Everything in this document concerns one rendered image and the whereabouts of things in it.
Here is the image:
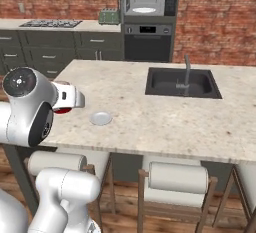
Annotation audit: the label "dark grey tall oven cabinet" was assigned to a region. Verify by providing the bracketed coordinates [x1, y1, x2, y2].
[119, 0, 182, 64]

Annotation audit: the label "green toaster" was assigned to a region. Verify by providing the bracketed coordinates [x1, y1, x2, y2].
[98, 8, 121, 26]

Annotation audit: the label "red cup of tea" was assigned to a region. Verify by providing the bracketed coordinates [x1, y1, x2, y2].
[53, 80, 73, 115]

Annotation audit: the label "dark grey lower cupboards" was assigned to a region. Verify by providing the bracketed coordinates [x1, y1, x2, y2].
[0, 29, 125, 80]

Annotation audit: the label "grey tap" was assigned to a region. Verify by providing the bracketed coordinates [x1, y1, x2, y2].
[175, 54, 192, 97]

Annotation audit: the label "wooden stool with white cushion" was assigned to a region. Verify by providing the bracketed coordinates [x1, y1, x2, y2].
[23, 148, 117, 233]
[212, 163, 256, 233]
[136, 155, 219, 233]

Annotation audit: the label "black gas hob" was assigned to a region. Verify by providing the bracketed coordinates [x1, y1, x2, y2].
[18, 19, 83, 29]

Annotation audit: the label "black sink basin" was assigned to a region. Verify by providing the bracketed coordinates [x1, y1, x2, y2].
[144, 66, 223, 100]

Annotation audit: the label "black built-in oven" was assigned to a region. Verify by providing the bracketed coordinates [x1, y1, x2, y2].
[123, 23, 174, 63]

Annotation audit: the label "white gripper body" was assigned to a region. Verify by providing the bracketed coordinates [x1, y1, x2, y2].
[68, 84, 86, 109]

